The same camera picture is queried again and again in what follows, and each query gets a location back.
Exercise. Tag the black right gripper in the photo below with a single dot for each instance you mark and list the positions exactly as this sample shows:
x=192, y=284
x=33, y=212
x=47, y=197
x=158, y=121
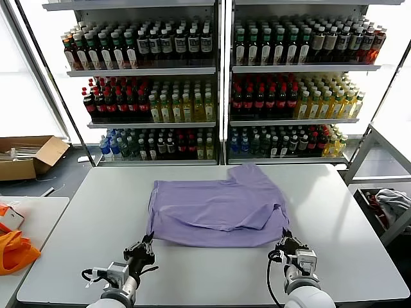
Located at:
x=287, y=251

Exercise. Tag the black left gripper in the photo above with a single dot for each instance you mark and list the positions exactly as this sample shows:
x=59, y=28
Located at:
x=139, y=261

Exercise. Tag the purple t-shirt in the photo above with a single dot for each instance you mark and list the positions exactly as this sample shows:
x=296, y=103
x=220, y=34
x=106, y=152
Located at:
x=208, y=211

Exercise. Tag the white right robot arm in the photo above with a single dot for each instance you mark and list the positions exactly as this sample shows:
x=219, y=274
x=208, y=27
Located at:
x=305, y=288

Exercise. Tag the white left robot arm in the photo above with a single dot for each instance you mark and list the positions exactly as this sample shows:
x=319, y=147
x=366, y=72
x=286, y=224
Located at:
x=122, y=292

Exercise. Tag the dark storage bin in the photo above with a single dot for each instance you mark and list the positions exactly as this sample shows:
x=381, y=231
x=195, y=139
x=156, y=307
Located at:
x=362, y=196

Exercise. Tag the small dark bottle white label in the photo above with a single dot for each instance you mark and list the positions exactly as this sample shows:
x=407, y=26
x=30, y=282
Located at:
x=284, y=147
x=274, y=147
x=143, y=150
x=152, y=150

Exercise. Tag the red crumpled garment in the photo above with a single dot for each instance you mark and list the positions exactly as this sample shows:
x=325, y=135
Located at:
x=382, y=215

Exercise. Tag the small dark bottle grey label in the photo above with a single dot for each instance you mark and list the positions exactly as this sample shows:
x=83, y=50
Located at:
x=161, y=147
x=303, y=144
x=293, y=144
x=171, y=147

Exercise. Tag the green tinted drink bottle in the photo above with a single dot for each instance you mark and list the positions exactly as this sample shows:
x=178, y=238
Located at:
x=126, y=148
x=255, y=146
x=265, y=146

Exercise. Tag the red cap cola bottle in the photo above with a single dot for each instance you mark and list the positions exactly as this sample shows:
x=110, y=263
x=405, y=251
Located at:
x=101, y=106
x=191, y=147
x=90, y=106
x=144, y=106
x=111, y=106
x=312, y=143
x=122, y=106
x=248, y=102
x=270, y=102
x=237, y=102
x=133, y=106
x=182, y=147
x=292, y=101
x=281, y=101
x=322, y=142
x=259, y=102

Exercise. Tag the white side table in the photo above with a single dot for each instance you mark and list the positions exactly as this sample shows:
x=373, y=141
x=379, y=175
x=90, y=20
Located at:
x=45, y=218

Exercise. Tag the yellow juice bottle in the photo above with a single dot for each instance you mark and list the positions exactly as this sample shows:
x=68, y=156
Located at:
x=357, y=108
x=199, y=111
x=209, y=110
x=325, y=109
x=155, y=112
x=188, y=111
x=200, y=149
x=209, y=148
x=302, y=109
x=336, y=109
x=347, y=109
x=330, y=148
x=177, y=111
x=341, y=146
x=314, y=109
x=166, y=112

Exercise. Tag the blue label water bottle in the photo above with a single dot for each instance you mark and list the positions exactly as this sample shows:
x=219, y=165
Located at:
x=105, y=149
x=245, y=146
x=235, y=146
x=116, y=148

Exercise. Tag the small white floor object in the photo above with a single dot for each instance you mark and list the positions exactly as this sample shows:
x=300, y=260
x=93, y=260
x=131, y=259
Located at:
x=83, y=158

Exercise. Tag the grey crumpled garment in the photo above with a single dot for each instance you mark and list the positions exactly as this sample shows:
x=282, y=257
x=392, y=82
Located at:
x=395, y=202

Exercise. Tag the orange fabric bag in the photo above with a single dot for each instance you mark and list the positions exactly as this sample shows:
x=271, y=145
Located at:
x=16, y=253

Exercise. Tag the orange and white carton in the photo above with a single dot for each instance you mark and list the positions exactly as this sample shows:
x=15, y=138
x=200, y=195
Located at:
x=13, y=218

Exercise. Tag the open cardboard box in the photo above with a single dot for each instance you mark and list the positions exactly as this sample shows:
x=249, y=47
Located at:
x=19, y=170

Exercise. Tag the white strips bundle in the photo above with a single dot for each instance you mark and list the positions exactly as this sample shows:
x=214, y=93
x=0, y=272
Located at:
x=22, y=150

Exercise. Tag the grey metal shelving rack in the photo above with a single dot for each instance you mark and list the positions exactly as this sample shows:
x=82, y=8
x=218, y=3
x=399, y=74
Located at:
x=305, y=68
x=144, y=71

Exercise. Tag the thin dark metal pole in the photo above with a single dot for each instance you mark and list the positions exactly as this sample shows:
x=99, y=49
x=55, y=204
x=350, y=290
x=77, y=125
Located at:
x=385, y=95
x=53, y=80

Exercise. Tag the dark tea bottle green neck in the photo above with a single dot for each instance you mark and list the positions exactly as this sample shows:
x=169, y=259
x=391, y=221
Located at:
x=119, y=55
x=279, y=51
x=253, y=51
x=82, y=56
x=266, y=51
x=131, y=55
x=94, y=56
x=106, y=56
x=292, y=51
x=304, y=50
x=240, y=51

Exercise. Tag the dark drink bottle beige label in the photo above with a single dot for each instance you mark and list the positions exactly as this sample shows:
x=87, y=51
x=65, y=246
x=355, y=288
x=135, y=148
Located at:
x=330, y=42
x=318, y=43

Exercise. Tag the dark drink bottle white label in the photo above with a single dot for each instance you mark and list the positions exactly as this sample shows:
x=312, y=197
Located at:
x=343, y=42
x=144, y=46
x=167, y=45
x=155, y=46
x=194, y=44
x=355, y=42
x=180, y=45
x=206, y=44

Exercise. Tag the red drink bottle white label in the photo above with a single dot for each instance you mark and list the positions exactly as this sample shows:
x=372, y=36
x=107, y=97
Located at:
x=379, y=41
x=367, y=42

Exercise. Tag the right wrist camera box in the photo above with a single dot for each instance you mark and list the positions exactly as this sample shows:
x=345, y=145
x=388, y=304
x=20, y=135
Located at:
x=305, y=260

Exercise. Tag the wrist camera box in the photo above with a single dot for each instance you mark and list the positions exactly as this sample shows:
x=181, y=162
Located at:
x=117, y=272
x=305, y=260

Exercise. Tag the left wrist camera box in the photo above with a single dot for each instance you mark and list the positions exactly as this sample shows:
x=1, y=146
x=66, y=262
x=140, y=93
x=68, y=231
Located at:
x=117, y=272

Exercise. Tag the grey metal frame cart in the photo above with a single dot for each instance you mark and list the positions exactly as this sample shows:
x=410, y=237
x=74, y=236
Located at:
x=360, y=156

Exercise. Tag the wide grey frame post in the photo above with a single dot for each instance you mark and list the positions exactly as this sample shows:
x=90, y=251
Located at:
x=37, y=80

